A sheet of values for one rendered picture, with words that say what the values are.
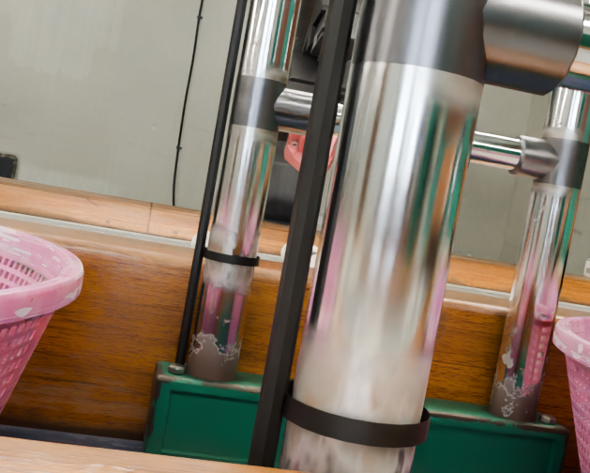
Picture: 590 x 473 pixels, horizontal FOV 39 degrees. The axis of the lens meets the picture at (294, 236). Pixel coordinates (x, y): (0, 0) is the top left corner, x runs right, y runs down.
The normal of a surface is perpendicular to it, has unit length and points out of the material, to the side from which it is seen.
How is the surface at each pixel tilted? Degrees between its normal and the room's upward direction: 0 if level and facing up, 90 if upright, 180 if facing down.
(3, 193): 45
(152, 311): 90
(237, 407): 90
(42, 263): 74
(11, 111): 91
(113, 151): 90
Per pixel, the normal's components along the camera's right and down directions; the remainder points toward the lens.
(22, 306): 0.96, 0.18
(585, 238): -0.96, -0.16
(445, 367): 0.16, 0.09
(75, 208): 0.24, -0.63
